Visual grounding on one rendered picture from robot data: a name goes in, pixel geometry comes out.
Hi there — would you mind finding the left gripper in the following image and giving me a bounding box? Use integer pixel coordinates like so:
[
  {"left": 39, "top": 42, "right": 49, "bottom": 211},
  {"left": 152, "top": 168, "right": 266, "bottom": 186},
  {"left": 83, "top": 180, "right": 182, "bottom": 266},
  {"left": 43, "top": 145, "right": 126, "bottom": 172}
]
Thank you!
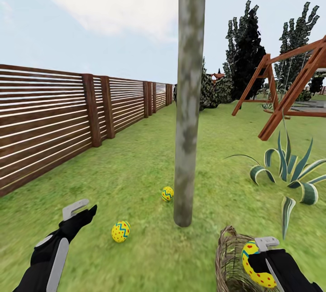
[{"left": 59, "top": 204, "right": 97, "bottom": 235}]

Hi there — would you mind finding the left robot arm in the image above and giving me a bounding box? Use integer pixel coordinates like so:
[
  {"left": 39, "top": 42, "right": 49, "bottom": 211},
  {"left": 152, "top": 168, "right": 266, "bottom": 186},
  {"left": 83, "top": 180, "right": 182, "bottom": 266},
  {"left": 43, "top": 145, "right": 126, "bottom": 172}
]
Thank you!
[{"left": 13, "top": 199, "right": 97, "bottom": 292}]

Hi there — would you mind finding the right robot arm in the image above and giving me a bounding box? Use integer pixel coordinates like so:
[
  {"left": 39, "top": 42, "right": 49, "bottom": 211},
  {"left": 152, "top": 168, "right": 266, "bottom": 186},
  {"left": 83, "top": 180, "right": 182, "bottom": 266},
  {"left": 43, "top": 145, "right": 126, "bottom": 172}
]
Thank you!
[{"left": 249, "top": 236, "right": 324, "bottom": 292}]

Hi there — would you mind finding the easter egg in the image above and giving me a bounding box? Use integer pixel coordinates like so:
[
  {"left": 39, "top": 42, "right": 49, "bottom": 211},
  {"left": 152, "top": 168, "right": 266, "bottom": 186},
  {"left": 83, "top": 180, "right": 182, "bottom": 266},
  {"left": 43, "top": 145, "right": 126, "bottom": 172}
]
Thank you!
[
  {"left": 240, "top": 241, "right": 277, "bottom": 289},
  {"left": 162, "top": 187, "right": 174, "bottom": 201},
  {"left": 112, "top": 221, "right": 130, "bottom": 243}
]

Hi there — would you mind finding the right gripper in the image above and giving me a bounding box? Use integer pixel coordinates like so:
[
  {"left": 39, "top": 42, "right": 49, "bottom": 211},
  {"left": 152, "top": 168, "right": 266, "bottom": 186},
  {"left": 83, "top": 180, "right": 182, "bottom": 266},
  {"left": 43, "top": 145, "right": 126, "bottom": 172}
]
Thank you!
[{"left": 249, "top": 252, "right": 271, "bottom": 274}]

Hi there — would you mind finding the wicker basket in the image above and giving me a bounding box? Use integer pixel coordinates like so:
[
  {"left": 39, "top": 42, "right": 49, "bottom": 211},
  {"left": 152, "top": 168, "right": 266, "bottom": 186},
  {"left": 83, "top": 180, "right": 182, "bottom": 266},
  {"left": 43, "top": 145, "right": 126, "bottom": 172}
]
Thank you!
[{"left": 215, "top": 225, "right": 265, "bottom": 292}]

